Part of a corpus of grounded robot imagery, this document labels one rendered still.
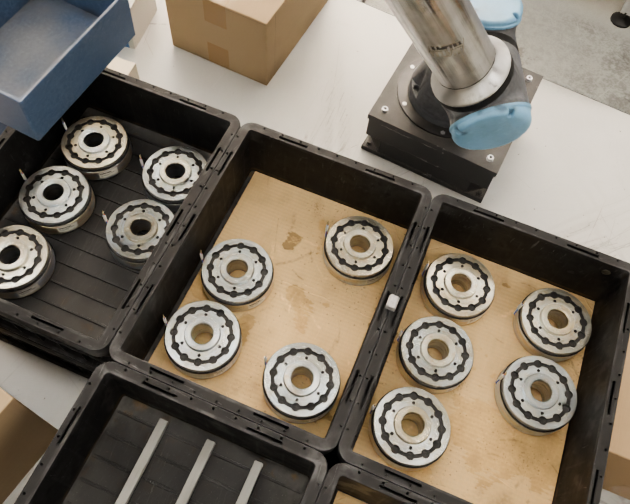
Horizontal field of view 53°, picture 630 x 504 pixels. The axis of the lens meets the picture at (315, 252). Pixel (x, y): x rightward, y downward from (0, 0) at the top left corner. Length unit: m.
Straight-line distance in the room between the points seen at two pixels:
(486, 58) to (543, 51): 1.71
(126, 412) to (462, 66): 0.63
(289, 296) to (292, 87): 0.53
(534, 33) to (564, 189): 1.42
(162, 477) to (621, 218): 0.92
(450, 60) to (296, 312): 0.40
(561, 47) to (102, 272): 2.05
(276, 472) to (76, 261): 0.42
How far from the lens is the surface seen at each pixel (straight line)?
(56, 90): 0.81
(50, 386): 1.07
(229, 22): 1.26
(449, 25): 0.83
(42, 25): 0.93
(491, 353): 0.95
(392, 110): 1.17
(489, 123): 0.94
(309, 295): 0.93
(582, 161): 1.35
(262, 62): 1.28
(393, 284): 0.84
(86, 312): 0.95
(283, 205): 1.00
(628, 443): 0.96
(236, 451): 0.87
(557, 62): 2.59
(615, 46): 2.75
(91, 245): 1.00
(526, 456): 0.93
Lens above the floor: 1.68
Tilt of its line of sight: 62 degrees down
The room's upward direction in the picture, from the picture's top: 8 degrees clockwise
